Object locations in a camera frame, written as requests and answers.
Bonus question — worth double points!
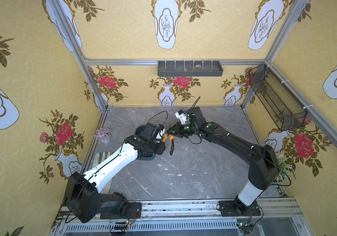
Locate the teal plastic storage box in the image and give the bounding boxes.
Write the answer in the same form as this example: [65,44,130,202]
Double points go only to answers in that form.
[134,125,157,161]

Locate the yellow black pliers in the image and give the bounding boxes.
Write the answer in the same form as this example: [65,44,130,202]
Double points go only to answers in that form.
[162,134,174,155]

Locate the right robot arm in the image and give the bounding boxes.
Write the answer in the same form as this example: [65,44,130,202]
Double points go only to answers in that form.
[168,122,280,208]

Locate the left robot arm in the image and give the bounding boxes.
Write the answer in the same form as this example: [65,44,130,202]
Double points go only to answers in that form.
[63,135,167,223]

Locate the pink flower pot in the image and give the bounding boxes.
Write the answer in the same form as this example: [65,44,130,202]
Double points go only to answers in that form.
[94,127,110,144]

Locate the green potted plant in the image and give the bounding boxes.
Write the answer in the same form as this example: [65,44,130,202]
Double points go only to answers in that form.
[274,152,292,182]

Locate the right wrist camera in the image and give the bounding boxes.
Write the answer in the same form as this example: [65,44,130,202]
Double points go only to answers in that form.
[175,106,206,126]

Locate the grey wall shelf tray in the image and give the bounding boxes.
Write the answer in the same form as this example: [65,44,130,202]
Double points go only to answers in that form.
[157,60,224,77]

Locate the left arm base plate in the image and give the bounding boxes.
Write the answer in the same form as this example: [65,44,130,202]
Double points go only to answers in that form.
[109,202,142,219]

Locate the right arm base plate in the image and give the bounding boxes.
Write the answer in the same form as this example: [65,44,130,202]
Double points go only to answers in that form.
[217,201,262,217]

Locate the black wire mesh basket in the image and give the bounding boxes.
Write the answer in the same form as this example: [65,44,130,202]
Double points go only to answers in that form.
[248,65,307,131]

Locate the aluminium front rail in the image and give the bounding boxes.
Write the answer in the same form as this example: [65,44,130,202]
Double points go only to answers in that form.
[49,198,313,236]

